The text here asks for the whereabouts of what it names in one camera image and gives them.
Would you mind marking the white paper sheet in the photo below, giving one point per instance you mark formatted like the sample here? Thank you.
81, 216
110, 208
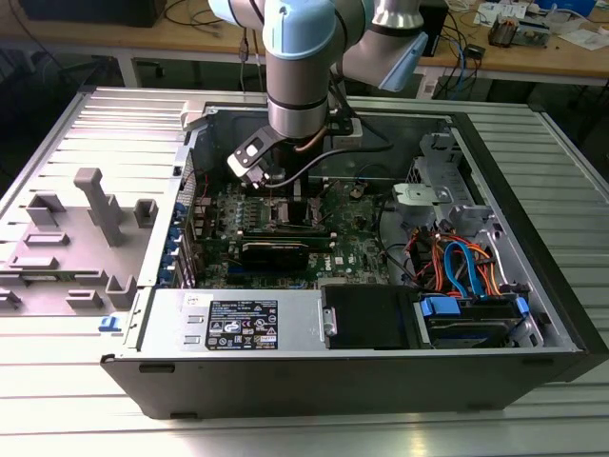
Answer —
583, 38

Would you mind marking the copper finned heat sink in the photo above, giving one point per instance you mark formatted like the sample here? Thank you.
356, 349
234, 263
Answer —
503, 31

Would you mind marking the black open PC case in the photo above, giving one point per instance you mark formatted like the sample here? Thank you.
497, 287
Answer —
333, 385

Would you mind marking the grey plastic parts rack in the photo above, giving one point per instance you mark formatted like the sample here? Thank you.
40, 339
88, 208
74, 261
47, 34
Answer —
71, 257

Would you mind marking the white camera box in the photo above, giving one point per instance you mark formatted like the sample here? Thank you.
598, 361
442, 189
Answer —
346, 135

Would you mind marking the large black case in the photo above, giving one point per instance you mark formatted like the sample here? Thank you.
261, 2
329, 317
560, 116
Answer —
90, 12

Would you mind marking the white printed label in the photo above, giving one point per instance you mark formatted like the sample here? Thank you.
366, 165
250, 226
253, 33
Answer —
429, 88

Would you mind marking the black hard disk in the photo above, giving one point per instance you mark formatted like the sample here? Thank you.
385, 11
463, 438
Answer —
471, 329

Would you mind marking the silver power supply with label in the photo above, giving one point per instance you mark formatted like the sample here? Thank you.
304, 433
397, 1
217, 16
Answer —
295, 323

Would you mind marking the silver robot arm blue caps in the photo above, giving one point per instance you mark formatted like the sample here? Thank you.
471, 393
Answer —
295, 71

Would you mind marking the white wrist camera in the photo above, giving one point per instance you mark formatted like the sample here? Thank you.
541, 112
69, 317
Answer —
249, 152

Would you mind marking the blue expansion slot latch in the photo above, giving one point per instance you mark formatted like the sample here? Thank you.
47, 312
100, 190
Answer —
179, 211
170, 257
174, 235
165, 276

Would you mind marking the pale grey case latch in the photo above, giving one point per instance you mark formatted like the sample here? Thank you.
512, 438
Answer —
192, 116

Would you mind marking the green motherboard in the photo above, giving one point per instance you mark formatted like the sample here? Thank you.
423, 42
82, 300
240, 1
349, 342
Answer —
352, 228

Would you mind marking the black graphics card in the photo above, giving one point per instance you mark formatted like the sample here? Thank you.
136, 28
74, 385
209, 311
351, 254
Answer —
271, 257

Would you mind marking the wooden desk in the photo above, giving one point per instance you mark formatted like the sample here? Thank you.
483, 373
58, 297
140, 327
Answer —
523, 54

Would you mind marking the white printed card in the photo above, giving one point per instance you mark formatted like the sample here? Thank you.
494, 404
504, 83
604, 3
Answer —
490, 12

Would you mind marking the blue disk carrier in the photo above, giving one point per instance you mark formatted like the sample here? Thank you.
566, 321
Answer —
440, 305

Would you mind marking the round coin battery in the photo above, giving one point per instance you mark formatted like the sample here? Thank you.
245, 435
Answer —
355, 192

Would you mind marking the tall black box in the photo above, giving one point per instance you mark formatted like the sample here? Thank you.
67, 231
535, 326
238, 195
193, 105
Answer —
437, 26

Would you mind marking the CPU socket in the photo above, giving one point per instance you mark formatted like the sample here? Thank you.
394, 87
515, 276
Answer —
279, 212

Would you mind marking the small black box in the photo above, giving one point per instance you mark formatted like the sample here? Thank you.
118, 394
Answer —
475, 51

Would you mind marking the green RAM stick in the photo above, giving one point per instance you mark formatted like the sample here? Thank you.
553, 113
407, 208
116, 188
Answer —
314, 245

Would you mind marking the silver metal drive cage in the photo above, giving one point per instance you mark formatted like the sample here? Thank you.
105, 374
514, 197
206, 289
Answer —
428, 195

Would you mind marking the small blue plastic clip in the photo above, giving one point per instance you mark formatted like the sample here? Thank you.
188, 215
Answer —
108, 324

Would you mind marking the grey metal device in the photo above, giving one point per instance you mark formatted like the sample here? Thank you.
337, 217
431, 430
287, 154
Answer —
533, 31

